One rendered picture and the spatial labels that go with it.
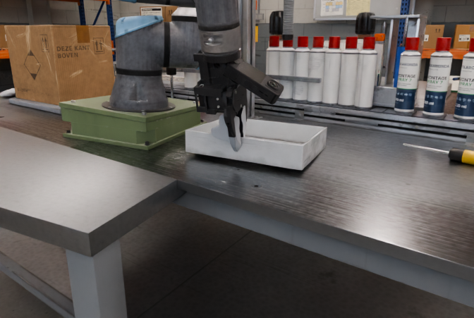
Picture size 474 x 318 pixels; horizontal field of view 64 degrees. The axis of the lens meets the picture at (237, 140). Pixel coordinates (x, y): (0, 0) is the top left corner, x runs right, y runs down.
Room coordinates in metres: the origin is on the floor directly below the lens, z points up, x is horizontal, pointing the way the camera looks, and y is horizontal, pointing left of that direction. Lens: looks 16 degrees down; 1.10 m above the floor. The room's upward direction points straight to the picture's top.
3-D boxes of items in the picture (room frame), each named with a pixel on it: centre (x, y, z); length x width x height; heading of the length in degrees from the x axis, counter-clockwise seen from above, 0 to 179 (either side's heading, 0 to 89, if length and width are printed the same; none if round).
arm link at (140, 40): (1.00, 0.24, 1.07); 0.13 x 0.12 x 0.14; 103
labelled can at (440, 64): (1.01, -0.53, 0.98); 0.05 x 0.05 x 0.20
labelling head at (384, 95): (1.16, -0.47, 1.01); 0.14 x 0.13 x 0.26; 55
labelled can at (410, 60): (1.05, -0.47, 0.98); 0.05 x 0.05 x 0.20
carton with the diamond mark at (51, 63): (1.47, 0.67, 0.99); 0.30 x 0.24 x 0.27; 56
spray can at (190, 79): (1.51, 0.18, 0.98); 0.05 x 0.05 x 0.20
